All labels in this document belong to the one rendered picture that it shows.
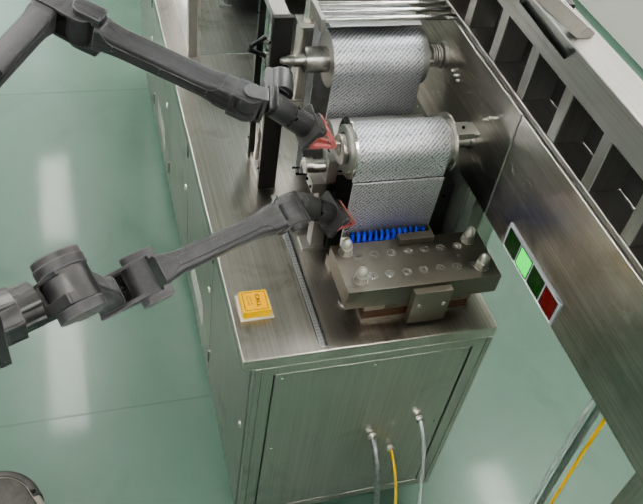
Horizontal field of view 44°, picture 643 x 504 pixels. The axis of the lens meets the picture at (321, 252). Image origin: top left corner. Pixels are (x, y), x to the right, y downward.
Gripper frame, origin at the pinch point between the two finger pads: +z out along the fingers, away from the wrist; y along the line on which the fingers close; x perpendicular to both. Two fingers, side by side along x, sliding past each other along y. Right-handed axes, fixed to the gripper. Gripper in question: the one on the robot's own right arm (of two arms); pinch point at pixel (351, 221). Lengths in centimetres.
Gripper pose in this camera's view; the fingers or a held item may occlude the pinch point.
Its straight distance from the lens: 197.4
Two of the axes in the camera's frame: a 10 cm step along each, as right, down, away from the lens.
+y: 4.2, 7.3, -5.4
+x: 6.4, -6.6, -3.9
